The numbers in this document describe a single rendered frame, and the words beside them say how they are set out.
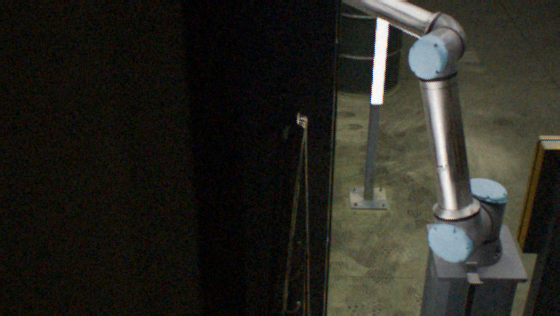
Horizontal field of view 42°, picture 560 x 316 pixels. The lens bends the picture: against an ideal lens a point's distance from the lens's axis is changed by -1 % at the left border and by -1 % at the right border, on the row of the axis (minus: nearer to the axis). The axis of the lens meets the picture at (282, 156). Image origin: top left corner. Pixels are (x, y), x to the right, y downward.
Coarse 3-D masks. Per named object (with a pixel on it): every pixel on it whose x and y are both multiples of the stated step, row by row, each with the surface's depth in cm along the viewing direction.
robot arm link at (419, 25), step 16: (352, 0) 238; (368, 0) 234; (384, 0) 232; (400, 0) 232; (384, 16) 233; (400, 16) 229; (416, 16) 227; (432, 16) 225; (448, 16) 224; (416, 32) 228; (464, 48) 219
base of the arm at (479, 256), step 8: (488, 240) 248; (496, 240) 250; (480, 248) 249; (488, 248) 249; (496, 248) 252; (472, 256) 250; (480, 256) 250; (488, 256) 250; (496, 256) 252; (480, 264) 250; (488, 264) 251
